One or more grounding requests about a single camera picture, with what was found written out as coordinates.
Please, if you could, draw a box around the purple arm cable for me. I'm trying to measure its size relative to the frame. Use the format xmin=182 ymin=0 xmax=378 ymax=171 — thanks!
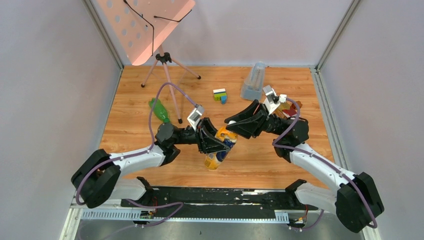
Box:
xmin=75 ymin=82 xmax=200 ymax=206
xmin=271 ymin=97 xmax=379 ymax=229

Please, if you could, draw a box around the coloured toy brick stack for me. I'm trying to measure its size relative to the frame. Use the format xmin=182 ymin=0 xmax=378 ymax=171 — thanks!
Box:
xmin=213 ymin=88 xmax=228 ymax=105

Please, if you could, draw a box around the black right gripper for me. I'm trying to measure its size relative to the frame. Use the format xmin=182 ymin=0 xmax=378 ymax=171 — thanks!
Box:
xmin=223 ymin=100 xmax=285 ymax=140

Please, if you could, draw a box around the red yellow tea bottle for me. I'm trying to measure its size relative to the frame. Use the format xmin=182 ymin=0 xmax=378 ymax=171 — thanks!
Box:
xmin=274 ymin=101 xmax=298 ymax=119

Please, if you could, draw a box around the brown small block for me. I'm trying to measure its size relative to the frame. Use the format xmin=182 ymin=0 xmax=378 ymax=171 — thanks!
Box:
xmin=291 ymin=101 xmax=302 ymax=111

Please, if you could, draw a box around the pink music stand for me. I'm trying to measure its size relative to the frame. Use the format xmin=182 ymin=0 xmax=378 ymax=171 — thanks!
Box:
xmin=96 ymin=0 xmax=202 ymax=125

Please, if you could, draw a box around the yellow blue milk tea bottle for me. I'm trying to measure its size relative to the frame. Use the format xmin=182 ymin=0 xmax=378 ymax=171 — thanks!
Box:
xmin=204 ymin=126 xmax=238 ymax=170

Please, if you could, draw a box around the clear blue detergent bottle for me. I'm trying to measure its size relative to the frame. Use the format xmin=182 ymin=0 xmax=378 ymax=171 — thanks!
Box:
xmin=240 ymin=61 xmax=267 ymax=101

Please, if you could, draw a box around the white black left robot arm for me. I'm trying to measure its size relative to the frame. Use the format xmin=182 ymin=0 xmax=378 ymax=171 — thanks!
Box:
xmin=71 ymin=117 xmax=231 ymax=209

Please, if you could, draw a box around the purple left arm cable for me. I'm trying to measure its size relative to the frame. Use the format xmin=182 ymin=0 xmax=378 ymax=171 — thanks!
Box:
xmin=75 ymin=82 xmax=200 ymax=206

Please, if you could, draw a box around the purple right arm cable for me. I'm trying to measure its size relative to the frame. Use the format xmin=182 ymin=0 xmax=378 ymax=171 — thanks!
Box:
xmin=271 ymin=97 xmax=379 ymax=229

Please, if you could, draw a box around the green plastic bottle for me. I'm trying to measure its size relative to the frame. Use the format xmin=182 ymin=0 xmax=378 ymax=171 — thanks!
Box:
xmin=148 ymin=97 xmax=170 ymax=123

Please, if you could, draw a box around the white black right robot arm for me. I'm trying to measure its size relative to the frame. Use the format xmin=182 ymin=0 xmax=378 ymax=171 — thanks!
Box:
xmin=224 ymin=100 xmax=385 ymax=233

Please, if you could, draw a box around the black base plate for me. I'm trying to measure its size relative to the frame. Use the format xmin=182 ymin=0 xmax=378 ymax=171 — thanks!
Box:
xmin=139 ymin=186 xmax=317 ymax=220

